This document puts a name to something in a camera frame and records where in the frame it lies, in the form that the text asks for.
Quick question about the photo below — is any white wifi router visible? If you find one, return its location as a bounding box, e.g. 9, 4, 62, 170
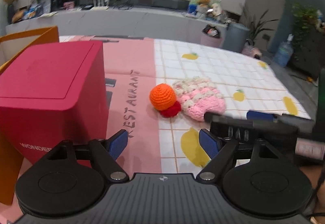
91, 0, 110, 10

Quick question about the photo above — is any grey round trash bin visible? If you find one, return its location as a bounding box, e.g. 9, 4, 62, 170
223, 23, 249, 53

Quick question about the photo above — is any white marble tv console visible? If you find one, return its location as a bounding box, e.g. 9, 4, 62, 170
5, 8, 227, 44

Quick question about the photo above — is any pink waste basket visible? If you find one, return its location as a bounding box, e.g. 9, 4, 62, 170
200, 24, 223, 48

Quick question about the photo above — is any orange cardboard storage box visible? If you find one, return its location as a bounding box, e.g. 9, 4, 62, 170
1, 26, 59, 206

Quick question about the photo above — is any pink crochet hat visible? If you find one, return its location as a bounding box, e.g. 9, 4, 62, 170
172, 76, 226, 122

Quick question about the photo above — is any teddy bear on console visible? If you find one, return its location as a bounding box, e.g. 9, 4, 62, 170
198, 0, 210, 8

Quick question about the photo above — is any checkered fruit print blanket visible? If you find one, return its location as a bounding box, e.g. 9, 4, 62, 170
0, 35, 312, 224

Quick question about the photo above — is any red Wonderlab cube box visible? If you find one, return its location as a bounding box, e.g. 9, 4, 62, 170
1, 41, 108, 163

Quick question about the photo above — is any green potted floor plant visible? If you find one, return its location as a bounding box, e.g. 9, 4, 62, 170
242, 6, 279, 43

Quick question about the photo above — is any orange crochet ball toy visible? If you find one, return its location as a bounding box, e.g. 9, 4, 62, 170
149, 83, 181, 118

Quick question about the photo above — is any blue water jug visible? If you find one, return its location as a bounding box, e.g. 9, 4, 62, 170
273, 34, 294, 67

